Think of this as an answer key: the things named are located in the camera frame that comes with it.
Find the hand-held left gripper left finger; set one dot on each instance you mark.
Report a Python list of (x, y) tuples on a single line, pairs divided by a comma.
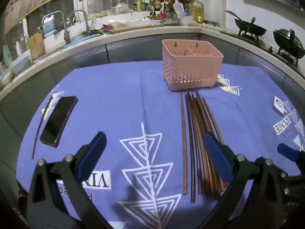
[(94, 152)]

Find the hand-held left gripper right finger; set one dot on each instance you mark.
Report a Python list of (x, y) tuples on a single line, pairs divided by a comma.
[(218, 157)]

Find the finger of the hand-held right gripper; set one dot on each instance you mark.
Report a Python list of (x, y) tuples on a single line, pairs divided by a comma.
[(286, 150), (294, 186)]

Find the bundle of wooden chopsticks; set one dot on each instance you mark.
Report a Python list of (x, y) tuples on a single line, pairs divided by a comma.
[(197, 124)]

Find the pink perforated utensil basket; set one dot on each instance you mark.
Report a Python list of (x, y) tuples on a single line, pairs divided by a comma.
[(190, 69)]

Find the small white square device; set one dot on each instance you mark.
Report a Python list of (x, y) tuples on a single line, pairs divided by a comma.
[(277, 106)]

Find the black smartphone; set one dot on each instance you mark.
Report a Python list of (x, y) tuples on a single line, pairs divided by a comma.
[(58, 121)]

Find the blue printed tablecloth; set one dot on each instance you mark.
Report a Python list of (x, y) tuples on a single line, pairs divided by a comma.
[(119, 105)]

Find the thin dark stick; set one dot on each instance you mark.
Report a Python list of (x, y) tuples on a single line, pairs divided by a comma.
[(36, 136)]

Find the gas stove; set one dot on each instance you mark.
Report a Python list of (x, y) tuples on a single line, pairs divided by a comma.
[(266, 45)]

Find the black wok with lid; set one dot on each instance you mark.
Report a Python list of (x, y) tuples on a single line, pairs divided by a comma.
[(288, 41)]

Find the tall metal faucet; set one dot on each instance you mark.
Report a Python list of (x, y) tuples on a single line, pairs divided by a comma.
[(67, 35)]

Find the green leafy vegetable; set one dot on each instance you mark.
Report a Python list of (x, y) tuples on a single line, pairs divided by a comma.
[(91, 31)]

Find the standing wooden cutting board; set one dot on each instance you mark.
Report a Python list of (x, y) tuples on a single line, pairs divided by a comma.
[(35, 46)]

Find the purple vegetable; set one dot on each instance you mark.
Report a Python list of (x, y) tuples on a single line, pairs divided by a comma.
[(106, 28)]

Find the curved metal faucet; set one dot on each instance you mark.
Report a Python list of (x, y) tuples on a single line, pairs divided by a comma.
[(88, 27)]

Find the black wok with ladle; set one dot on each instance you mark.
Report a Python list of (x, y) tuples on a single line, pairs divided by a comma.
[(250, 28)]

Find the beige kitchen counter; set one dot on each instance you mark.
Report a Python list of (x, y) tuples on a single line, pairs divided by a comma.
[(143, 34)]

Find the flat wooden cutting board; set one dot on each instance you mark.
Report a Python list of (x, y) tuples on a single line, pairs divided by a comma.
[(133, 29)]

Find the white egg tray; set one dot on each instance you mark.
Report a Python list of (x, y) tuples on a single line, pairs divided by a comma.
[(212, 26)]

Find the blue label detergent jug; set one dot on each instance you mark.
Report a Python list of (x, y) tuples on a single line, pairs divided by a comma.
[(49, 26)]

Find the large yellow oil bottle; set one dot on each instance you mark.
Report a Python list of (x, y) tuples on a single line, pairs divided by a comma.
[(197, 14)]

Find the white plastic jug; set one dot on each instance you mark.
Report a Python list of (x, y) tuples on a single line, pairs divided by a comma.
[(178, 10)]

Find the row of condiment bottles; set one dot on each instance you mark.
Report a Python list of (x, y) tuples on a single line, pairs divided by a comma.
[(157, 4)]

